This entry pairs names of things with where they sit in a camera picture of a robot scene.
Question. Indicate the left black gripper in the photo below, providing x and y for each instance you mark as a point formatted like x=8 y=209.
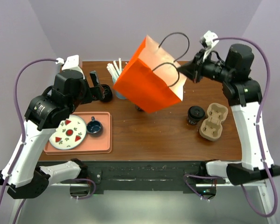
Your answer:
x=94 y=93

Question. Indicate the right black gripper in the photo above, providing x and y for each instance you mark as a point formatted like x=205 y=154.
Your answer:
x=194 y=70

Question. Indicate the orange paper gift bag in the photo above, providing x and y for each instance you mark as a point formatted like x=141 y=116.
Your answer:
x=150 y=80

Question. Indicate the black coffee cup lid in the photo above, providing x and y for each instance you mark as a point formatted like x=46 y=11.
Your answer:
x=196 y=112

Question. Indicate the brown takeout coffee cup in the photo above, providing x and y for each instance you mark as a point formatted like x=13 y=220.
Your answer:
x=193 y=121

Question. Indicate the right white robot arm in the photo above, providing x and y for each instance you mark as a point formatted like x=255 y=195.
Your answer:
x=244 y=97

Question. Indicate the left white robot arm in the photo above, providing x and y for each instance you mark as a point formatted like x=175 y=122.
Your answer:
x=24 y=178

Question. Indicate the black coffee cup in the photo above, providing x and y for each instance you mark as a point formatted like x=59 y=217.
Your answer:
x=138 y=108

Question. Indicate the white wrapped straws bundle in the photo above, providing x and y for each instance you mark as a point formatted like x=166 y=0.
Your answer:
x=116 y=67

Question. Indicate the stack of black lids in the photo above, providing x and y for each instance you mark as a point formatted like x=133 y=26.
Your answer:
x=107 y=93

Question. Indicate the blue straw holder cup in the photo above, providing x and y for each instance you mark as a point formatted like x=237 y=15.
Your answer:
x=119 y=95

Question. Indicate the dark blue mug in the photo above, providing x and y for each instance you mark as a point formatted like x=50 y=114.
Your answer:
x=94 y=127

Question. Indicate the white fruit pattern plate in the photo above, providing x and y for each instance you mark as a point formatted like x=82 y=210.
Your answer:
x=69 y=134

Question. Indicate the cardboard cup carrier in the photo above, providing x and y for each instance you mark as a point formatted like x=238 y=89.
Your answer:
x=211 y=128

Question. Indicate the pink plastic tray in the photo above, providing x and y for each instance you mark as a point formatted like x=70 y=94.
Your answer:
x=90 y=145

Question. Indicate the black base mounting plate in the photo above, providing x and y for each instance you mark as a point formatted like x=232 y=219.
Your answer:
x=141 y=175

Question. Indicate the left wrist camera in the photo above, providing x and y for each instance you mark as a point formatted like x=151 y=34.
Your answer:
x=70 y=67

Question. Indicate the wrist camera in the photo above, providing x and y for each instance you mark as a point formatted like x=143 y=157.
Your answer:
x=209 y=40
x=70 y=67

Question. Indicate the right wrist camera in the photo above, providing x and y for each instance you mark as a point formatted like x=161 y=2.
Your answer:
x=209 y=40

